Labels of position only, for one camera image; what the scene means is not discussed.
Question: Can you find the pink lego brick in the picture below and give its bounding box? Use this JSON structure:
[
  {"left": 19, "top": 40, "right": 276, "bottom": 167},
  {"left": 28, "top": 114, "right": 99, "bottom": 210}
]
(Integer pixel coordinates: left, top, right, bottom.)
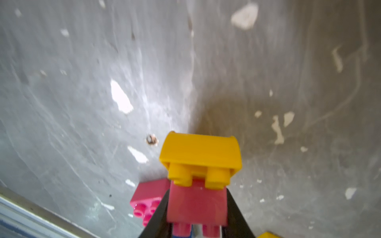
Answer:
[
  {"left": 167, "top": 179, "right": 227, "bottom": 238},
  {"left": 130, "top": 178, "right": 170, "bottom": 227}
]

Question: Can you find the yellow striped lego brick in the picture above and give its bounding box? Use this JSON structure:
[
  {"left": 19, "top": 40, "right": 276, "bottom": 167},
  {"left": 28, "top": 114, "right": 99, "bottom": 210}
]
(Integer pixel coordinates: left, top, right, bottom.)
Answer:
[{"left": 159, "top": 131, "right": 243, "bottom": 190}]

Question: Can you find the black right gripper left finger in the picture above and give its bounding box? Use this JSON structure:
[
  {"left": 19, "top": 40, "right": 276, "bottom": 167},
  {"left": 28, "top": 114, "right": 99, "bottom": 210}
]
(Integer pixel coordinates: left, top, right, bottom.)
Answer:
[{"left": 139, "top": 190, "right": 172, "bottom": 238}]

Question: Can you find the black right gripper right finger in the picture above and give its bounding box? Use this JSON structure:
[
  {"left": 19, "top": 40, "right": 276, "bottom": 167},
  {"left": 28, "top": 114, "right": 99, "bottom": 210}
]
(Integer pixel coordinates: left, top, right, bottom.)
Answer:
[{"left": 222, "top": 189, "right": 256, "bottom": 238}]

